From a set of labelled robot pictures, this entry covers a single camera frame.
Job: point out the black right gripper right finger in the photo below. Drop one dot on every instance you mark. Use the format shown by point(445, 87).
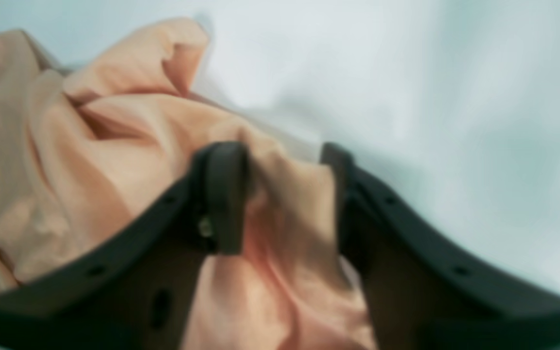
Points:
point(422, 291)

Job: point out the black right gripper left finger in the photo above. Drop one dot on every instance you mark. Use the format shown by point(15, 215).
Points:
point(136, 290)

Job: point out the peach T-shirt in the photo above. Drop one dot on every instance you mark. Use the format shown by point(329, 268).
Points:
point(82, 155)

